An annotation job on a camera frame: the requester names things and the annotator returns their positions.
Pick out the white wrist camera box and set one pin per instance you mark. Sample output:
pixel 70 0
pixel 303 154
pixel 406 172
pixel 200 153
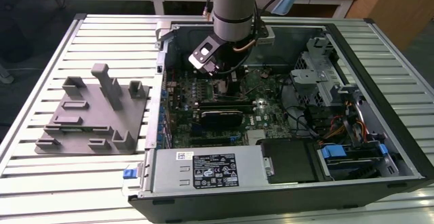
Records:
pixel 196 61

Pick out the CPU socket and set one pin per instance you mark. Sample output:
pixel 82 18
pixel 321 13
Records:
pixel 223 97

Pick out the black plastic shroud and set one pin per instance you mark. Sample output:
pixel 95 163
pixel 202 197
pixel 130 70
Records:
pixel 291 160

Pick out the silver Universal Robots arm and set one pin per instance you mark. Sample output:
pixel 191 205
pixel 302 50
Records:
pixel 234 10

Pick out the green RAM stick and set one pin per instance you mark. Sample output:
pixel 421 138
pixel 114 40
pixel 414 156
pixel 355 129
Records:
pixel 76 130

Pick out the grey parts rack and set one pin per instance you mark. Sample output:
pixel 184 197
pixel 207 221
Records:
pixel 98 122

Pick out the green motherboard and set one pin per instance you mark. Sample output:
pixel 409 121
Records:
pixel 271 102

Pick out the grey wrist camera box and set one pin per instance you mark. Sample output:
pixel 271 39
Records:
pixel 267 34

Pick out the silver power supply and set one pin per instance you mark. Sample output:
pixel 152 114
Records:
pixel 170 175

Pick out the silver chipset heat sink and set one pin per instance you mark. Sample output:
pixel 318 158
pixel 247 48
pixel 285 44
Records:
pixel 257 135

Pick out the metal disk bay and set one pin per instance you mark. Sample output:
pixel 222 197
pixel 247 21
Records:
pixel 390 169

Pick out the black PC case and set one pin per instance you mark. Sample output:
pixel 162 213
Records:
pixel 236 203

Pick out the black graphics card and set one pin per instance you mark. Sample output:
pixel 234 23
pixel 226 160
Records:
pixel 220 119

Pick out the blue case latch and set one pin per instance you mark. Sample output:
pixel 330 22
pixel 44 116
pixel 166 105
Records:
pixel 130 173

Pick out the wooden cabinet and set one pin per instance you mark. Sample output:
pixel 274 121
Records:
pixel 399 10

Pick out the blue disk carrier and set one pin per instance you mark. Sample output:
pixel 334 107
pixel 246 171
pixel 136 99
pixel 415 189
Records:
pixel 334 152

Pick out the black RAM slot bank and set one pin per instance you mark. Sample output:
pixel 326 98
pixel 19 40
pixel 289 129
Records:
pixel 224 106

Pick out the pale furniture foot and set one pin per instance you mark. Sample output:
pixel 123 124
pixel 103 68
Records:
pixel 4 76

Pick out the grey metal drive cage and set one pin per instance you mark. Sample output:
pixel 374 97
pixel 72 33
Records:
pixel 306 79

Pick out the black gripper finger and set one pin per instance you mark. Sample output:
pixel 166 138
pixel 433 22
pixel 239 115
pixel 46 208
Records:
pixel 234 85

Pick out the small blue carrier tab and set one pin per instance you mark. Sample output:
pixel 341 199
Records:
pixel 383 149

